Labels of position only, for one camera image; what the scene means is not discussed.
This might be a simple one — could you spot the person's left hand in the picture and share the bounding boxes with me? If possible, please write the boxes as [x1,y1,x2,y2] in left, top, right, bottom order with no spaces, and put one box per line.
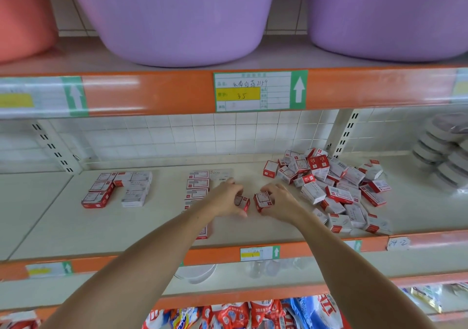
[199,179,247,221]

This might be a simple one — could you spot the white handwritten label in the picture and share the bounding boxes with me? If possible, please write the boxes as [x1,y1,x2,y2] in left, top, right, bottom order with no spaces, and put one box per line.
[385,236,412,251]

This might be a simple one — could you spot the cluster of clear glasses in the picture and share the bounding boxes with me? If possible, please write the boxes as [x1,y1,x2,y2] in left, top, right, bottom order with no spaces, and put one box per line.
[249,258,316,279]

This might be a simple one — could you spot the stacks of wrapped containers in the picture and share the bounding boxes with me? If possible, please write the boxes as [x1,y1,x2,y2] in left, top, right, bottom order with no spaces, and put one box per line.
[409,113,468,192]

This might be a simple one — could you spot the large label with green arrow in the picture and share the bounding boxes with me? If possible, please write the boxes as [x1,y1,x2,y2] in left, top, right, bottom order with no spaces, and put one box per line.
[451,69,468,99]
[0,75,89,120]
[213,69,310,113]

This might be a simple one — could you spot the pile of small colourful packets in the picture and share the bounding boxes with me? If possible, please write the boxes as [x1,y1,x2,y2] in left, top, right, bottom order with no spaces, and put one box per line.
[0,299,293,329]

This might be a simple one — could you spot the person's right hand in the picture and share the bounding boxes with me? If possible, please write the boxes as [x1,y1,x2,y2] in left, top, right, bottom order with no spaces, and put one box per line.
[259,182,309,228]

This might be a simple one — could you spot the orange plastic basin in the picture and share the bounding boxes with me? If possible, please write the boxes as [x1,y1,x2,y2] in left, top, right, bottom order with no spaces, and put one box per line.
[0,0,59,65]

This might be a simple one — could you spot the white perforated shelf upright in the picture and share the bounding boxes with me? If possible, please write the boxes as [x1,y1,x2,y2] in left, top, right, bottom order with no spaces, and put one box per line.
[325,108,361,159]
[29,121,82,176]

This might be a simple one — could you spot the person's right forearm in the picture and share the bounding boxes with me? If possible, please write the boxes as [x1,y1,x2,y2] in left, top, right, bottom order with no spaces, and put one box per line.
[287,212,437,329]

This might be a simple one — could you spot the purple plastic basin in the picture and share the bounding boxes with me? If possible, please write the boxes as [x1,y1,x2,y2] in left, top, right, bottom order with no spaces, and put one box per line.
[305,0,468,64]
[61,0,283,69]

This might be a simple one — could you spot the person's left forearm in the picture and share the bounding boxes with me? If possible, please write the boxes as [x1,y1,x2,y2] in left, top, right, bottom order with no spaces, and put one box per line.
[40,204,222,329]

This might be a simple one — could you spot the pile of red white boxes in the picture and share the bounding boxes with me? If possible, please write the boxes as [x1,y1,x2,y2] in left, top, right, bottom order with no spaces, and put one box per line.
[262,146,395,237]

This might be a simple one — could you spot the white shelf with orange edges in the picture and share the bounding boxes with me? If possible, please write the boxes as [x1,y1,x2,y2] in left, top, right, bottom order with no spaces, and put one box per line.
[0,36,468,329]

